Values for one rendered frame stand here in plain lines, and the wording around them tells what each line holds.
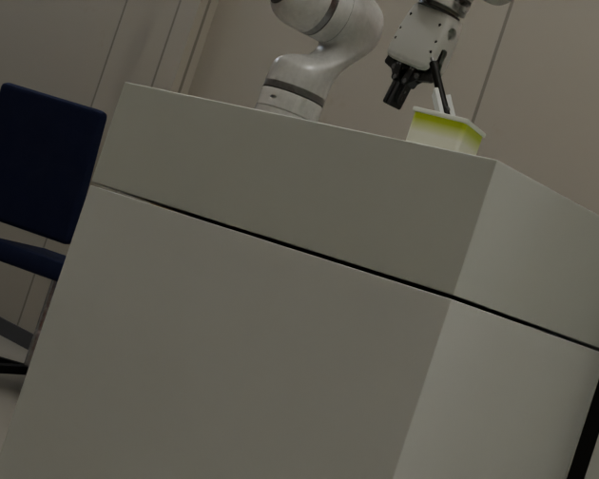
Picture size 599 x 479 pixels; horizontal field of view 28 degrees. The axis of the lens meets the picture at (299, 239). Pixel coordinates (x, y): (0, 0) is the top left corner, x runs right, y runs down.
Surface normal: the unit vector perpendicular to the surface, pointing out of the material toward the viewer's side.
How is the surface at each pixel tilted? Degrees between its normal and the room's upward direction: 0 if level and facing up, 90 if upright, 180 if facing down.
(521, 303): 90
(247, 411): 90
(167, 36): 90
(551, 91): 90
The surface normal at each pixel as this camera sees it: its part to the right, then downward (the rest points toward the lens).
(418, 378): -0.64, -0.23
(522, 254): 0.70, 0.22
